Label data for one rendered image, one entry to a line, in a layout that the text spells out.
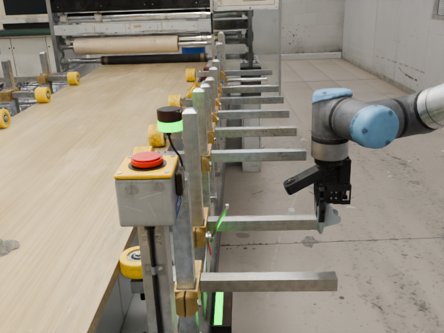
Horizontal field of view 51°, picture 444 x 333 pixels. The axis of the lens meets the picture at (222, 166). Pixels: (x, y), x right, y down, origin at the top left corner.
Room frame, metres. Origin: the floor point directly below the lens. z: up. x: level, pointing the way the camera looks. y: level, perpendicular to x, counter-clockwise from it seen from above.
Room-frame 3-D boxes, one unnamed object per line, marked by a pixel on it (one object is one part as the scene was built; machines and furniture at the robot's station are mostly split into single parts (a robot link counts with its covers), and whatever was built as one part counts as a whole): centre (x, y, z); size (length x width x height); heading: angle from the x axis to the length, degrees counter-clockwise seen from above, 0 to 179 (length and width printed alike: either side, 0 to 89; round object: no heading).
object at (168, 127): (1.06, 0.12, 1.13); 0.06 x 0.06 x 0.02
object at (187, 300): (0.83, 0.08, 0.84); 0.14 x 0.06 x 0.05; 177
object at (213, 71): (2.05, 0.02, 0.87); 0.04 x 0.04 x 0.48; 87
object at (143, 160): (0.54, 0.09, 1.22); 0.04 x 0.04 x 0.02
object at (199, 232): (1.08, 0.07, 0.85); 0.14 x 0.06 x 0.05; 177
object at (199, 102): (1.30, 0.06, 0.93); 0.04 x 0.04 x 0.48; 87
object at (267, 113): (1.84, -0.03, 0.95); 0.50 x 0.04 x 0.04; 87
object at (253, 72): (2.84, -0.07, 0.95); 0.50 x 0.04 x 0.04; 87
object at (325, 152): (1.08, -0.27, 1.05); 0.10 x 0.09 x 0.05; 177
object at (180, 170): (0.54, 0.05, 1.20); 0.03 x 0.01 x 0.03; 177
